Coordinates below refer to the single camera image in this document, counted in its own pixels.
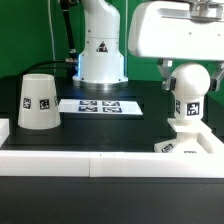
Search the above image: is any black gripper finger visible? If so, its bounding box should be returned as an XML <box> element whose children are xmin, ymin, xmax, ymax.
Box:
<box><xmin>210</xmin><ymin>62</ymin><xmax>224</xmax><ymax>91</ymax></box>

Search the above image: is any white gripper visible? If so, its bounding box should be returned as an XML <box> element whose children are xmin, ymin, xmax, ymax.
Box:
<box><xmin>128</xmin><ymin>1</ymin><xmax>224</xmax><ymax>90</ymax></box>

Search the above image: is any white lamp bulb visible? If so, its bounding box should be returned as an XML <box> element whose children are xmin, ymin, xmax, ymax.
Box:
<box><xmin>172</xmin><ymin>63</ymin><xmax>210</xmax><ymax>123</ymax></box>

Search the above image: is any white lamp base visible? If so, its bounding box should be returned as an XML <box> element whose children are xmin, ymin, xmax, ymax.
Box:
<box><xmin>154</xmin><ymin>118</ymin><xmax>211</xmax><ymax>154</ymax></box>

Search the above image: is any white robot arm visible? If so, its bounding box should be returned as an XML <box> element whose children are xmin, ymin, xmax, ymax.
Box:
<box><xmin>74</xmin><ymin>0</ymin><xmax>224</xmax><ymax>90</ymax></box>

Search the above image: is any white lamp shade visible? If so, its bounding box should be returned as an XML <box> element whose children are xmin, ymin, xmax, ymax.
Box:
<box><xmin>18</xmin><ymin>74</ymin><xmax>61</xmax><ymax>130</ymax></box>

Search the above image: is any white fiducial marker sheet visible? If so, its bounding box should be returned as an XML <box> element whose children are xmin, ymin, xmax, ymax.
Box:
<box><xmin>59</xmin><ymin>99</ymin><xmax>142</xmax><ymax>115</ymax></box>

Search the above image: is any black cable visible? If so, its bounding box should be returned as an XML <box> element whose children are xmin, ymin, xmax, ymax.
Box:
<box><xmin>19</xmin><ymin>0</ymin><xmax>79</xmax><ymax>76</ymax></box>

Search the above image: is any white cable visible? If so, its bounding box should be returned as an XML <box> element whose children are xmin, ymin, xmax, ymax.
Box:
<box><xmin>47</xmin><ymin>0</ymin><xmax>56</xmax><ymax>62</ymax></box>

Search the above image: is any white table border frame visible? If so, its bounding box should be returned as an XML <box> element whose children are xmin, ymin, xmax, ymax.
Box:
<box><xmin>0</xmin><ymin>119</ymin><xmax>224</xmax><ymax>178</ymax></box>

